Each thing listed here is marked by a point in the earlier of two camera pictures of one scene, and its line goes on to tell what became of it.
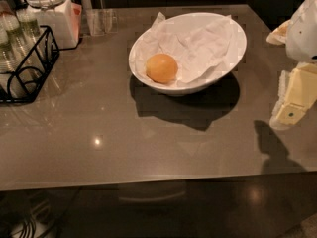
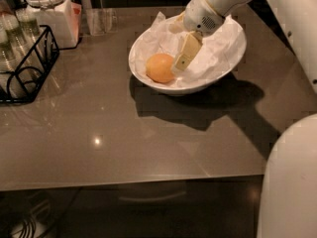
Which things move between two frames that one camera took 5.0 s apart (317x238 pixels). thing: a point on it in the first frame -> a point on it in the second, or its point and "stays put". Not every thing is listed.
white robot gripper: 303,34 -> 199,14
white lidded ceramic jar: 55,11 stays put
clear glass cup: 102,21 stays put
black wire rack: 24,84 stays put
